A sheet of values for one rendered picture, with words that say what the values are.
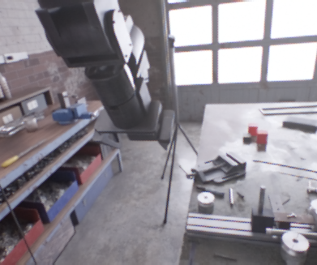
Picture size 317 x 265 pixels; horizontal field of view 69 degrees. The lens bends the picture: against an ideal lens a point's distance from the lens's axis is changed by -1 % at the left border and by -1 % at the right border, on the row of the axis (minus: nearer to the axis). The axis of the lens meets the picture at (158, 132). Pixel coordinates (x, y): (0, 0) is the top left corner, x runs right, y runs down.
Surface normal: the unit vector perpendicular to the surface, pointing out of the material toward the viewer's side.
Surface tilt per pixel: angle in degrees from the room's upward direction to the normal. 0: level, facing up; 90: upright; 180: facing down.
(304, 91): 90
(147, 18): 90
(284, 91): 90
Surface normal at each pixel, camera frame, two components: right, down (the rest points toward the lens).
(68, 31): -0.23, 0.37
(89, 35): -0.21, 0.56
